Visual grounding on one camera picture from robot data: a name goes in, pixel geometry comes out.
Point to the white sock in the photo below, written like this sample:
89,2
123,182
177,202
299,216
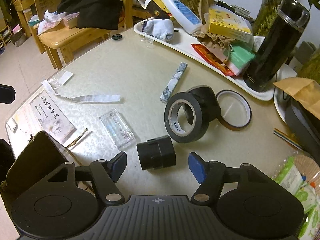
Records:
160,28

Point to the clear plastic case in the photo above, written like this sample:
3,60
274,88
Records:
117,128

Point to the brown paper envelope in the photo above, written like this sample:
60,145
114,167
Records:
300,90

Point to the small black tape roll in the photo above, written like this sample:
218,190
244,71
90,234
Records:
211,102

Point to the green white box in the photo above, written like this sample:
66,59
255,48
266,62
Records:
241,58

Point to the white lotion bottle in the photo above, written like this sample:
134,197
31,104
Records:
182,10

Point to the wooden chair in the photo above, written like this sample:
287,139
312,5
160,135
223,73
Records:
75,37
25,7

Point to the printed calendar card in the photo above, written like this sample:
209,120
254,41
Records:
47,116

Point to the white ribbon strip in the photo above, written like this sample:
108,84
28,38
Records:
95,98

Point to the black thermos bottle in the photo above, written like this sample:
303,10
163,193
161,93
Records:
277,45

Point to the brown cardboard box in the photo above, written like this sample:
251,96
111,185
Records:
37,155

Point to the yellow cardboard box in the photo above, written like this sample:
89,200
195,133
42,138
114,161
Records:
227,21

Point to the black cloth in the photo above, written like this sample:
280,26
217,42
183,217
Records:
92,2

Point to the large black tape roll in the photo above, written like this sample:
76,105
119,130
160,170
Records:
198,127

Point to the brown paper bag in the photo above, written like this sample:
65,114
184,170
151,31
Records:
206,7

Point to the brown hairpin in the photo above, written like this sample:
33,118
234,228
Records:
78,137

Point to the small white paper square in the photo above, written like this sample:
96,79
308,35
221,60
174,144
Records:
64,77

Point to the dark grey zip case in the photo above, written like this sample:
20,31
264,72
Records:
300,122

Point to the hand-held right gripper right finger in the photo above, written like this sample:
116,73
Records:
196,167

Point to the red envelope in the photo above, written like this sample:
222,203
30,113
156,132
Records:
207,53

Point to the pink box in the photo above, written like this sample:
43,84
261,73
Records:
70,21

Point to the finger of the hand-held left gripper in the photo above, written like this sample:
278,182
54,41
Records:
6,94

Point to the marble patterned bar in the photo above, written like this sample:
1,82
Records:
173,82

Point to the small black cylinder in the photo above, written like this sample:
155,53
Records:
156,153

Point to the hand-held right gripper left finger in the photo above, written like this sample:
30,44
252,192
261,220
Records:
118,166

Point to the white plastic tray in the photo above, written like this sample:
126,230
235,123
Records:
185,48
281,100

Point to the green white wet wipes packet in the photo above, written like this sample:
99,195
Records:
311,225
287,177
306,197

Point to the white plastic bag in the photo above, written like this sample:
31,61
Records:
50,21

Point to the black box with gold emblem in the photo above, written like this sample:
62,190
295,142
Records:
157,10

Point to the small silver packet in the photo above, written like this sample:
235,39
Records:
12,126

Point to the small black round disc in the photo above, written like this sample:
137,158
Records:
117,37

